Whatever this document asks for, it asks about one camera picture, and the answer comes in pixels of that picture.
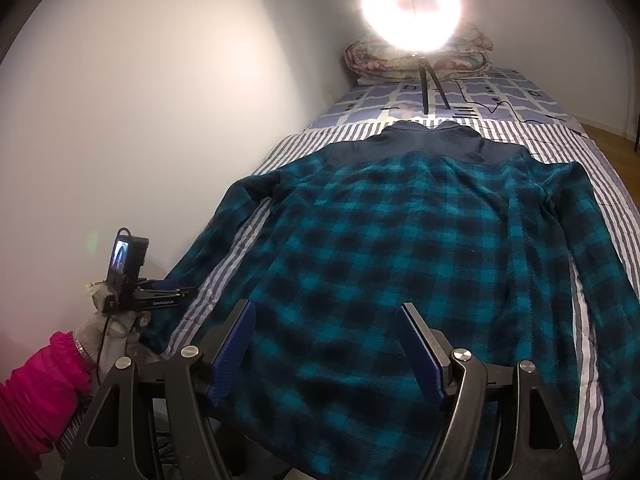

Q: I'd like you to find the blue white striped quilt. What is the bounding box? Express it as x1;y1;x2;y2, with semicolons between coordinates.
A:
56;116;640;480

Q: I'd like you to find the black ring light tripod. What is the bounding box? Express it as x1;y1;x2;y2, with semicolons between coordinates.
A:
418;56;451;115

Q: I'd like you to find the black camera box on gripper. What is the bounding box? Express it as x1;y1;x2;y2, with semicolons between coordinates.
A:
106;228;149;296

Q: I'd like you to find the bright ring light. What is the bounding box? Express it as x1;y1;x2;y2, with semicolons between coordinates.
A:
360;0;462;54

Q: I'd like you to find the left hand in grey glove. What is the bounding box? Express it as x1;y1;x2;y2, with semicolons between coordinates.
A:
73;282;150;379

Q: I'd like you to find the folded floral blanket stack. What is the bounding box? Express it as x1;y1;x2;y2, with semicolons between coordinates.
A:
344;20;494;81

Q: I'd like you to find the teal plaid fleece jacket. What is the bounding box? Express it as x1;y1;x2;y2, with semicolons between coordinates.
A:
140;119;640;480

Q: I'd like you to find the blue checked bed sheet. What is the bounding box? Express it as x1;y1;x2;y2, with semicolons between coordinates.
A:
310;68;584;133

